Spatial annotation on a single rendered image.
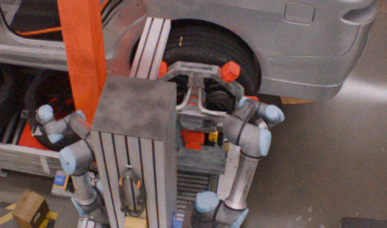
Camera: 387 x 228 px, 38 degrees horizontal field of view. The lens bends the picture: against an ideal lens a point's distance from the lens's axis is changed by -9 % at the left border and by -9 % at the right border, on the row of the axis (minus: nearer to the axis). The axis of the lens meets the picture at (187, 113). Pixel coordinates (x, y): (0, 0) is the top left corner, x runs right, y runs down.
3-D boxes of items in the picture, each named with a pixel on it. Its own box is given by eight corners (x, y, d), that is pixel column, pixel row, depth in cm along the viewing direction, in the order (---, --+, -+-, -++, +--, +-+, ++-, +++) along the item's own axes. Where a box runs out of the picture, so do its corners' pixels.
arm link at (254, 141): (217, 214, 308) (246, 117, 289) (244, 224, 305) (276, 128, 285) (210, 224, 298) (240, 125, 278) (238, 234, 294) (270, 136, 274)
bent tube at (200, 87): (228, 91, 348) (230, 79, 340) (225, 119, 336) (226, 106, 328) (197, 88, 350) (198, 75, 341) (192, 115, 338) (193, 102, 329)
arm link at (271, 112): (256, 113, 315) (257, 118, 325) (276, 120, 312) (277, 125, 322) (261, 99, 316) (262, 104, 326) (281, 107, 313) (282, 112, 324)
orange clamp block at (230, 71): (230, 73, 347) (240, 66, 341) (228, 84, 342) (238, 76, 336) (220, 67, 344) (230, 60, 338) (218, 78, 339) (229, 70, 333)
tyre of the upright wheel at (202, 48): (266, 38, 354) (156, 14, 352) (264, 68, 339) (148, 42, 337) (243, 107, 406) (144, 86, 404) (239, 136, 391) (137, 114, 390)
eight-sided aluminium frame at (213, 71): (239, 128, 383) (246, 68, 340) (238, 136, 379) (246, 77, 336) (152, 117, 387) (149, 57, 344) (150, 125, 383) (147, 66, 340)
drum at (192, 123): (208, 103, 368) (209, 87, 357) (203, 132, 355) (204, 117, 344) (184, 100, 370) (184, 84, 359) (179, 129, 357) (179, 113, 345)
